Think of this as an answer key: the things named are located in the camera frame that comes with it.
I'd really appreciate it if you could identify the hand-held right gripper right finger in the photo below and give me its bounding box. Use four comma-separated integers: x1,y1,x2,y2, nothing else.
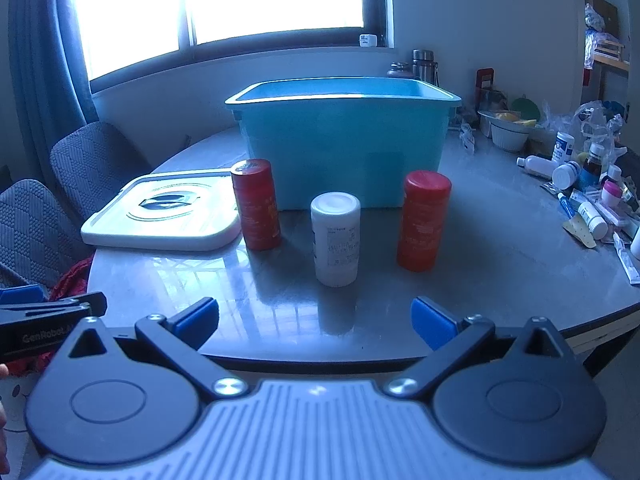
382,296,576,401

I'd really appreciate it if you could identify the blue curtain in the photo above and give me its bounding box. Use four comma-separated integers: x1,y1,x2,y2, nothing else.
7,0,102,127

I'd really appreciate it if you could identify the window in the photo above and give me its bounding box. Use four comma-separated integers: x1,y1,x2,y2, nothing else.
64,0,392,95

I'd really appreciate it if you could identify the pink and white bottle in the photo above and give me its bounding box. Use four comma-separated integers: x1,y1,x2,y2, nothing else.
599,164,624,207

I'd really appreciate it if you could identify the steel thermos bottle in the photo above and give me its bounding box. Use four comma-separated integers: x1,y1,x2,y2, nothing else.
412,49,437,82

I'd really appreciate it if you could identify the white sealed packet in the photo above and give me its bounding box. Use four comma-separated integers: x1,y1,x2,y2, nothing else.
612,231,640,287

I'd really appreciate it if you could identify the red cylindrical canister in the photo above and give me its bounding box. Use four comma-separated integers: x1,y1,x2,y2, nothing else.
230,158,282,251
397,170,453,273

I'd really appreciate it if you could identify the blue plastic storage bin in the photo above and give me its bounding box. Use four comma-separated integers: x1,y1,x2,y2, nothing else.
224,77,462,211

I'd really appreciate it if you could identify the green round lid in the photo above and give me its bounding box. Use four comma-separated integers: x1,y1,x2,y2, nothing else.
509,97,541,122

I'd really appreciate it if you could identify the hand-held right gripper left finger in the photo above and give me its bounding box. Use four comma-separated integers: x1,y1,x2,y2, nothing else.
61,297,251,401

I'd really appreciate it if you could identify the blue and white tube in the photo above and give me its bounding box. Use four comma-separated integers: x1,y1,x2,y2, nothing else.
557,193,582,222

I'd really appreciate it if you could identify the clear container with yellow food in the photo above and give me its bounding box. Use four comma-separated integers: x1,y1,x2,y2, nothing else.
477,109,522,137

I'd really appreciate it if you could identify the white storage bin lid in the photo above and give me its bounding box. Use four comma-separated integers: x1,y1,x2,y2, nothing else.
80,170,242,252

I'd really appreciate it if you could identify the yellow plaster strip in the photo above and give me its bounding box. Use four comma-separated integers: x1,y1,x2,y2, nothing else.
562,214,599,249

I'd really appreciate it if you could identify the white printed cloth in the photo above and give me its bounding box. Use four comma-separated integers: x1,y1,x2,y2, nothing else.
0,374,42,463

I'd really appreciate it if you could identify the grey desktop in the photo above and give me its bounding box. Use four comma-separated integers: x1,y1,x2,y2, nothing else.
87,124,640,362

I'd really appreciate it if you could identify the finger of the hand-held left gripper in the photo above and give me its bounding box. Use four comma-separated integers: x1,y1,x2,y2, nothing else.
0,284,47,306
44,292,109,318

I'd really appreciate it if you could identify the white ribbed bowl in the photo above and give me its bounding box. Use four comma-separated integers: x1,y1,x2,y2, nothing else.
489,120,534,153

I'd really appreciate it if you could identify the white bottle with blue label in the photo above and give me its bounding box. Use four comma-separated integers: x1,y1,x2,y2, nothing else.
552,131,576,164

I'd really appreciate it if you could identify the long white bottle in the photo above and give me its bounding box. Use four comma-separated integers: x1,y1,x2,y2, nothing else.
516,154,559,177

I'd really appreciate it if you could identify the clear plastic bag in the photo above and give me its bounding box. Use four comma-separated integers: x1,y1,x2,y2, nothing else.
542,101,627,152

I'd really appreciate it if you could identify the white plastic bottle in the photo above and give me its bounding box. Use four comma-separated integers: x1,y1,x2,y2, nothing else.
310,191,362,288

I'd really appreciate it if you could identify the wooden shelf with items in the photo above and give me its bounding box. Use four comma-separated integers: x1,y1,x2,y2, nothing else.
582,0,632,72

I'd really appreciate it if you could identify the red puffy jacket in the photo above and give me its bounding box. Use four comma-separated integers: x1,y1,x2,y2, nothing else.
47,254,97,303

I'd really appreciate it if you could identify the small white bottle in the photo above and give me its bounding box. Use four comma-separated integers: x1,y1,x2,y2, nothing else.
569,197,609,240

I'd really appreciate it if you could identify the brown medicine bottle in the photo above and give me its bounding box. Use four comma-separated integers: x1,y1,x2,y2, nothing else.
579,143,606,187

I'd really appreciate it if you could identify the grey quilted chair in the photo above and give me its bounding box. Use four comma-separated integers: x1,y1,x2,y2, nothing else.
0,178,97,292
49,121,152,222

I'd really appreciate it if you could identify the white pill bottle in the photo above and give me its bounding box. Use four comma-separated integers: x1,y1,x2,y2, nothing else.
551,160,582,191

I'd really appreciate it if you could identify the red cloth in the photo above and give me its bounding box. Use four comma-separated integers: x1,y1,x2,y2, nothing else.
0,354,45,380

